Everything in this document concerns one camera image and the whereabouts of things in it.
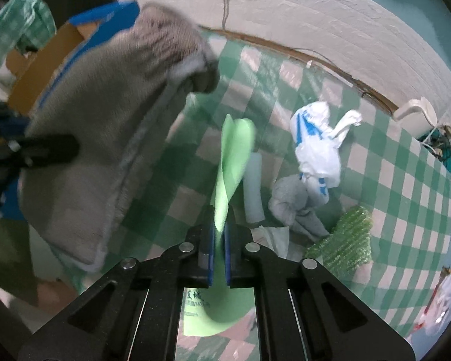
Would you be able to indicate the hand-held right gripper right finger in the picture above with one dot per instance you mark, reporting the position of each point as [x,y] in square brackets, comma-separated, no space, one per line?
[228,255]

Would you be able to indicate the grey fluffy sock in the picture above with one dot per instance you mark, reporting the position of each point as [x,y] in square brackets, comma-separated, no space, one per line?
[291,203]

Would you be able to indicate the white wipe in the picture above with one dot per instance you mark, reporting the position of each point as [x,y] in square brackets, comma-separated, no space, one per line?
[274,238]

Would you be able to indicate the clear plastic bag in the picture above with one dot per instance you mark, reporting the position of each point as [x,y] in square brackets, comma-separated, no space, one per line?
[439,304]

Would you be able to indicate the white blue-printed plastic bag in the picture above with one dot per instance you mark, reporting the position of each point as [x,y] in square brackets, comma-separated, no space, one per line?
[315,150]

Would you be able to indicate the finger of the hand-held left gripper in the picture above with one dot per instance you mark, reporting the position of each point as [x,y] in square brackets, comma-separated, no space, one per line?
[45,150]

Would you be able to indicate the green checked tablecloth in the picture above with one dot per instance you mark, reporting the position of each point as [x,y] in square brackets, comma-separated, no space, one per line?
[398,195]

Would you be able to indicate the blue-rimmed cardboard box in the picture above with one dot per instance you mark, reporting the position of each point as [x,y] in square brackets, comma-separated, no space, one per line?
[52,56]

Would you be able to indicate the white router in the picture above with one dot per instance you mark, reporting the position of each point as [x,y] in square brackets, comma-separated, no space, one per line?
[413,114]

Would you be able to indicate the grey padded glove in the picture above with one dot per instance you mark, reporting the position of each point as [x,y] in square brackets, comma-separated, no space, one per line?
[109,139]

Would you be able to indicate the green checked plastic cover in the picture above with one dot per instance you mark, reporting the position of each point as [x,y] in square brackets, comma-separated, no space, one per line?
[15,26]

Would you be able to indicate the white foam tube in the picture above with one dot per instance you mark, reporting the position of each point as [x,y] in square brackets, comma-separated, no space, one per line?
[254,191]

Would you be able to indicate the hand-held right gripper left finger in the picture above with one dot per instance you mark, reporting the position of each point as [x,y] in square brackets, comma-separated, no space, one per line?
[209,244]

